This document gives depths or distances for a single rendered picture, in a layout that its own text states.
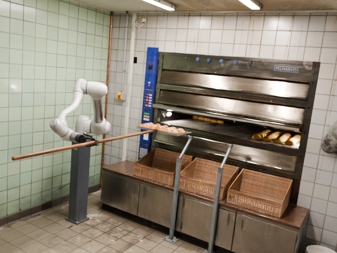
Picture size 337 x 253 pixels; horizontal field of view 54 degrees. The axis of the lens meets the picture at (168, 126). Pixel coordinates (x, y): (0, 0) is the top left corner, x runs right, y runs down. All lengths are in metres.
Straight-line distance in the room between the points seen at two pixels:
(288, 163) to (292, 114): 0.53
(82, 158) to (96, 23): 1.84
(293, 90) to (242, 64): 0.64
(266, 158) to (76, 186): 2.18
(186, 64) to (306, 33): 1.41
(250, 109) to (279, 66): 0.55
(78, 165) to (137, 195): 0.78
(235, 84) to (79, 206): 2.31
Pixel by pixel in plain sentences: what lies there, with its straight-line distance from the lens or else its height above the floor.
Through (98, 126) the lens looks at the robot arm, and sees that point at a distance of 3.76.
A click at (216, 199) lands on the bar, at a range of 3.49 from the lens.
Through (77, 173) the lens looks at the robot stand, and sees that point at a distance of 3.97.
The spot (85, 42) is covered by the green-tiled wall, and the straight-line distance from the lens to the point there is 4.54.
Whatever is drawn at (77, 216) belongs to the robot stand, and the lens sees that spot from 4.16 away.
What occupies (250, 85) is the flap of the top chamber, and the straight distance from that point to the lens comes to 3.84.
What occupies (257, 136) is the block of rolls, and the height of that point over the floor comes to 1.21.
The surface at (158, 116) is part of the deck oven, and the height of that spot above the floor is 1.26.
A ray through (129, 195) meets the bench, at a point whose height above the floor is 0.33.
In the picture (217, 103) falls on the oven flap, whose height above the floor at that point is 1.54.
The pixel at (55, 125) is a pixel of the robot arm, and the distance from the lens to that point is 3.00.
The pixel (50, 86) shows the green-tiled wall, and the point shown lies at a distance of 4.19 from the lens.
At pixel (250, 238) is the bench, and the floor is 0.31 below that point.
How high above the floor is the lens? 1.87
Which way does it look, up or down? 10 degrees down
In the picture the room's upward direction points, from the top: 6 degrees clockwise
